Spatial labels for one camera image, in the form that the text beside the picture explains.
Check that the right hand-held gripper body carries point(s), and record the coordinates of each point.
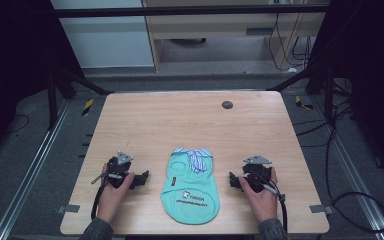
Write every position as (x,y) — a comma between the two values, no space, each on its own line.
(256,173)

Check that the white cabinet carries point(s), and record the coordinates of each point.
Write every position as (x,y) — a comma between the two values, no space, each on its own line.
(106,36)

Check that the black horizontal frame bar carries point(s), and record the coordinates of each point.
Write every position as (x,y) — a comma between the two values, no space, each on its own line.
(186,11)

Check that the aluminium floor rail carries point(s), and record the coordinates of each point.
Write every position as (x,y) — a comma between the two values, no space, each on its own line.
(30,170)
(356,180)

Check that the person's right hand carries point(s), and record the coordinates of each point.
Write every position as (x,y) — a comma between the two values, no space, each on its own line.
(262,203)

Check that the grey tape strip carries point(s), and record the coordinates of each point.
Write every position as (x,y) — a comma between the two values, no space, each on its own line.
(320,209)
(68,208)

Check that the person's left hand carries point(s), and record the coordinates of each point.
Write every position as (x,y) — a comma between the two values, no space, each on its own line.
(112,199)

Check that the mint green pet shirt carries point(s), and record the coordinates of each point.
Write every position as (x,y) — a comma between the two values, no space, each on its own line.
(190,193)

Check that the grey round table grommet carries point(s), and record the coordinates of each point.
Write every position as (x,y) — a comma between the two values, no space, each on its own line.
(227,105)

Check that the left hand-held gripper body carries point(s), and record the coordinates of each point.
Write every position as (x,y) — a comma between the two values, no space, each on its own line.
(117,170)

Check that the dark curtain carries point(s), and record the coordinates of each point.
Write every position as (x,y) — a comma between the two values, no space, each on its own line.
(370,73)
(10,66)

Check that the black metal stand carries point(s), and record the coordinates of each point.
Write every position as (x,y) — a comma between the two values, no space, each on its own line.
(52,100)
(328,93)

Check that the yellow black striped tape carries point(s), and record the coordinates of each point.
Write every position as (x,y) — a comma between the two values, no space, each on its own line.
(302,104)
(87,107)

